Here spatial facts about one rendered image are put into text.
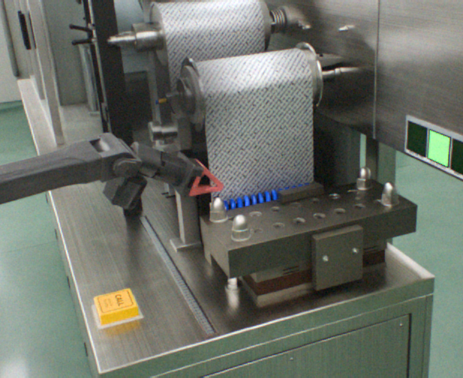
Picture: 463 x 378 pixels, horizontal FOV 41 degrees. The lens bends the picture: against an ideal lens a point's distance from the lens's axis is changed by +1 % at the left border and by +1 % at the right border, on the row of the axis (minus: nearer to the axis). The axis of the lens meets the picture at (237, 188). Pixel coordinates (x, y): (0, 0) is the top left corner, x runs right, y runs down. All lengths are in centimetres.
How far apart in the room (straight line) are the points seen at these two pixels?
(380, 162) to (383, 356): 52
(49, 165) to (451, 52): 68
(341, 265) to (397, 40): 43
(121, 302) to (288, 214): 36
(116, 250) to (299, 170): 45
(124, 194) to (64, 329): 170
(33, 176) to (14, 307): 205
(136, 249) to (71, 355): 131
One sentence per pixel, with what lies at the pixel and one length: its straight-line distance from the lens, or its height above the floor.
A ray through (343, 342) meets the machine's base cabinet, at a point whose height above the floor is 81.
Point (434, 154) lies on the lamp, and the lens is 111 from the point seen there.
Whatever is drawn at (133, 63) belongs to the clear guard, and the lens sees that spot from 222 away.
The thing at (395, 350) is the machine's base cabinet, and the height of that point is 75.
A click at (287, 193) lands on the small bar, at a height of 105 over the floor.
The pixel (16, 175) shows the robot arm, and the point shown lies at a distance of 106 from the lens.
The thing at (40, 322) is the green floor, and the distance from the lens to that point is 292.
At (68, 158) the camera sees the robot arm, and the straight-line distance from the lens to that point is 109.
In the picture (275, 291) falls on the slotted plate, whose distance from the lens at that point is 118.
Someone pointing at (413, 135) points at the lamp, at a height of 119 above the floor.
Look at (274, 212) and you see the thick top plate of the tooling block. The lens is 121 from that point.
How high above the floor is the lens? 155
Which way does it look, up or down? 23 degrees down
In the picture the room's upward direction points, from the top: 4 degrees counter-clockwise
